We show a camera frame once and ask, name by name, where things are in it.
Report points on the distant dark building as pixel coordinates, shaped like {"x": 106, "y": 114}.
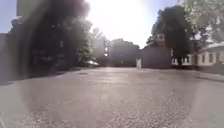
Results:
{"x": 123, "y": 53}

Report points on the pale vehicle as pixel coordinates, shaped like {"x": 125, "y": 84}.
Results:
{"x": 89, "y": 63}

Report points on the group of trees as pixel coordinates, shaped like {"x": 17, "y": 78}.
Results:
{"x": 90, "y": 46}

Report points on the grey asphalt ground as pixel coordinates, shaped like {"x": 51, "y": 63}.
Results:
{"x": 113, "y": 96}

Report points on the low grey building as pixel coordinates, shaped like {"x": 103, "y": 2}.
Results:
{"x": 155, "y": 58}

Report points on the brick building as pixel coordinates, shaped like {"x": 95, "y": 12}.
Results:
{"x": 161, "y": 39}

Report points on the large dark tree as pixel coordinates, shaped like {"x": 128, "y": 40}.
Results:
{"x": 176, "y": 30}

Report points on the white low building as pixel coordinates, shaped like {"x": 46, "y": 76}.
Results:
{"x": 208, "y": 56}

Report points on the leafy green tree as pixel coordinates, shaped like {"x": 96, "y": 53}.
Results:
{"x": 208, "y": 16}

